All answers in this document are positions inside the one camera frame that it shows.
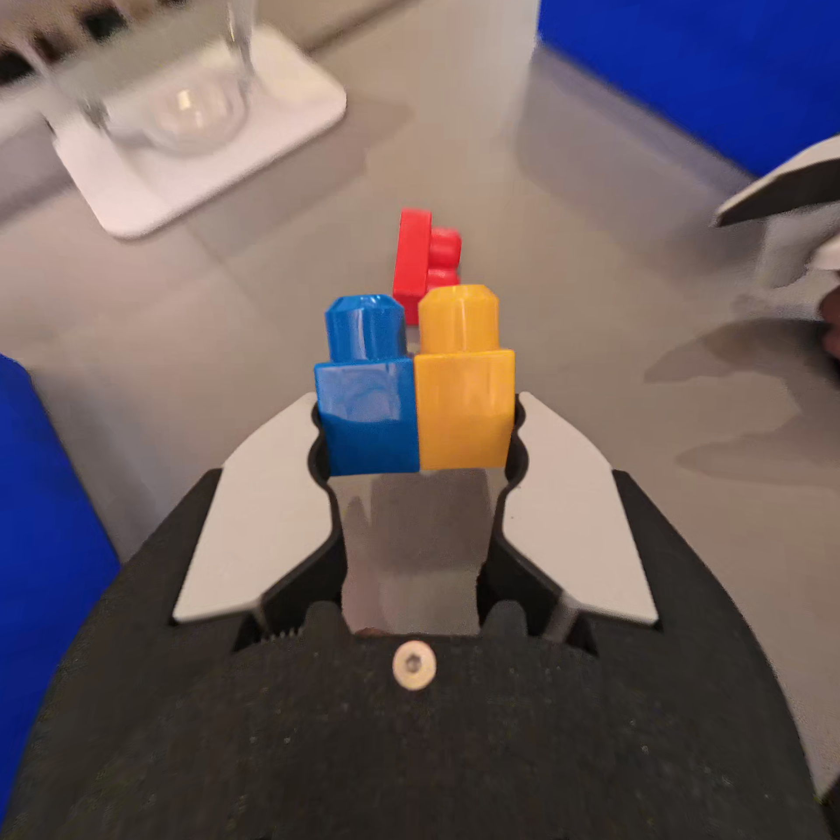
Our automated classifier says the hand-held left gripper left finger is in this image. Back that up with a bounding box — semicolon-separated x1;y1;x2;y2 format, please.
172;392;347;636

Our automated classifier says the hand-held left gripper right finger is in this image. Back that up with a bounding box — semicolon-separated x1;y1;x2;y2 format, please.
482;391;659;641

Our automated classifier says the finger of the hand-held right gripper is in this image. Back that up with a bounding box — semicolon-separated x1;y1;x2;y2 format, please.
755;209;840;291
712;134;840;228

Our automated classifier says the blue single-stud toy block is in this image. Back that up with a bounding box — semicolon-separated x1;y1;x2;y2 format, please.
314;294;421;476

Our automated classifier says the blue plastic storage bin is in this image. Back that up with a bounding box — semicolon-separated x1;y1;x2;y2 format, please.
0;354;122;788
537;0;840;178

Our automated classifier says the yellow single-stud toy block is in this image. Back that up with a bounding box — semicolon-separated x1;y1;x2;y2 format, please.
413;284;516;471

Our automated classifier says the red two-stud toy block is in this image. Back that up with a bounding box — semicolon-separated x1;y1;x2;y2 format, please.
392;208;463;327

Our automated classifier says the grey desk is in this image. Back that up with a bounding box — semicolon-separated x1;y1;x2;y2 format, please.
0;0;840;788

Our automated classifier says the person's right hand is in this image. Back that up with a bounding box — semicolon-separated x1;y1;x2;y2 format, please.
819;289;840;362

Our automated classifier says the white stand with wooden board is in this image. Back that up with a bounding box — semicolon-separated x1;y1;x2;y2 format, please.
0;0;349;240

